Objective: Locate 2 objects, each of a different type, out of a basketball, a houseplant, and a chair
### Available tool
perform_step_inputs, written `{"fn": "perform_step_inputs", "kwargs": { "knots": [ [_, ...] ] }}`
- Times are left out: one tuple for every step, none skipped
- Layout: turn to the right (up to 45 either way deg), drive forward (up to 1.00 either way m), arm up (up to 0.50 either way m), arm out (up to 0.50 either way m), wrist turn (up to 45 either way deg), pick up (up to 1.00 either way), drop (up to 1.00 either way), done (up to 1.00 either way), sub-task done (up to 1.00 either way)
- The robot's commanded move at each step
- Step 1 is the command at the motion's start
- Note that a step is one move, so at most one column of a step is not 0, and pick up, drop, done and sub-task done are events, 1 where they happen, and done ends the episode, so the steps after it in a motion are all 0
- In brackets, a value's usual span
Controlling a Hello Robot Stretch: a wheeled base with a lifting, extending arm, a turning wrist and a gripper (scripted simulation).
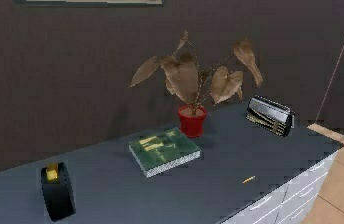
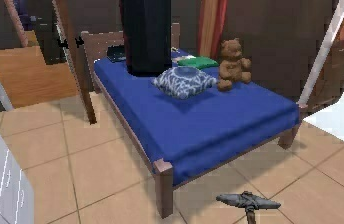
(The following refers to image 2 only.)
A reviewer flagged blue bed with wooden frame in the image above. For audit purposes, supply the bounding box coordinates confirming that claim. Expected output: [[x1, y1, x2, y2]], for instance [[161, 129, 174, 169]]
[[80, 22, 310, 220]]

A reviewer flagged black door handle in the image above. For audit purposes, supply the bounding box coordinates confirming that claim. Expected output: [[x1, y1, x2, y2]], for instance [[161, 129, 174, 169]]
[[56, 37, 70, 50], [74, 35, 86, 50]]

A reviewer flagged brown teddy bear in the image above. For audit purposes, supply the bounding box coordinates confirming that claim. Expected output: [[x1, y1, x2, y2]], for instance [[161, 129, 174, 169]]
[[216, 37, 253, 92]]

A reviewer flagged blue white patterned pillow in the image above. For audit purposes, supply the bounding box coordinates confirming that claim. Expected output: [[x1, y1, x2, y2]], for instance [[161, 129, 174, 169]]
[[151, 65, 219, 101]]

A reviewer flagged brown room door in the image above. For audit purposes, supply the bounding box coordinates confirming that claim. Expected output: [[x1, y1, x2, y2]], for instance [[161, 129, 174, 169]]
[[51, 0, 98, 125]]

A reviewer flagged green flat cloth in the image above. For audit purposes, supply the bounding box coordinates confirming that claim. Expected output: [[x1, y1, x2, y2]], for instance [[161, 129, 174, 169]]
[[176, 55, 220, 71]]

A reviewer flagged red orange curtain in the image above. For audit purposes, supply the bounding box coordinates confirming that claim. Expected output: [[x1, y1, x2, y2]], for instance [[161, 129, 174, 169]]
[[196, 0, 230, 59]]

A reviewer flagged white chest of drawers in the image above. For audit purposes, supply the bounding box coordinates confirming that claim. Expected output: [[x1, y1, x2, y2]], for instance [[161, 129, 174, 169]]
[[0, 119, 36, 224]]

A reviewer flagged dark flat laptop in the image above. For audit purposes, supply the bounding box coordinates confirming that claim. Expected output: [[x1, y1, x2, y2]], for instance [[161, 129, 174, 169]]
[[106, 44, 128, 64]]

